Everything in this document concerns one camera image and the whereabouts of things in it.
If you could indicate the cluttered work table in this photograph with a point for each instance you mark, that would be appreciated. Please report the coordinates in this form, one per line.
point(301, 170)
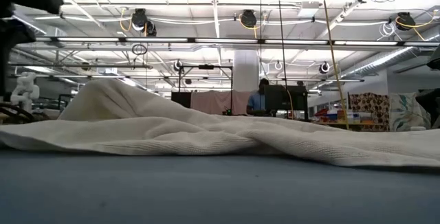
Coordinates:
point(343, 115)

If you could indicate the black metal frame stand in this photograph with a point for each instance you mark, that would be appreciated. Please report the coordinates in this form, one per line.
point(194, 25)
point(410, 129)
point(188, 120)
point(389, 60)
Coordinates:
point(206, 66)

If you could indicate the cream plaid waffle towel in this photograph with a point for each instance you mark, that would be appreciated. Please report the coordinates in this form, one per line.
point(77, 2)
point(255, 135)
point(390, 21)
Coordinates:
point(206, 138)

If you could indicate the floral patterned fabric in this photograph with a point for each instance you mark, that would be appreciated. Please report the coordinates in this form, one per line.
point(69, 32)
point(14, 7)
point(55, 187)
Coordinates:
point(405, 114)

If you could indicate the long ceiling light bar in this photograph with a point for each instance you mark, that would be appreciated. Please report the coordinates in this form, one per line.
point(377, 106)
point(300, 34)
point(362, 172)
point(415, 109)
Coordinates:
point(154, 40)

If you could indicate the white building pillar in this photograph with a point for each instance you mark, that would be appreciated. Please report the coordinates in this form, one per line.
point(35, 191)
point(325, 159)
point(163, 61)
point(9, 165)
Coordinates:
point(245, 69)

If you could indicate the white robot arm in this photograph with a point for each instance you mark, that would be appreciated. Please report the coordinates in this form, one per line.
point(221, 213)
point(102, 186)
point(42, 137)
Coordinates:
point(25, 90)

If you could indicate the person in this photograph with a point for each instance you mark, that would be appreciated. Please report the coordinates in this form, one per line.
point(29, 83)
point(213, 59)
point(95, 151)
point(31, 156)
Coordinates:
point(256, 100)

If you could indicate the brown patterned fabric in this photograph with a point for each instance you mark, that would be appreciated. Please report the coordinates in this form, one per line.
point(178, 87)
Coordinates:
point(373, 107)

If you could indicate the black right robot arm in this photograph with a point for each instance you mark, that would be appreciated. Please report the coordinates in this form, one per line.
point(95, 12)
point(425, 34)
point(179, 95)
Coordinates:
point(429, 103)

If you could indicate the pink hanging cloth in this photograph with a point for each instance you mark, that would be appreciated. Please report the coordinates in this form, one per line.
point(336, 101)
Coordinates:
point(213, 102)

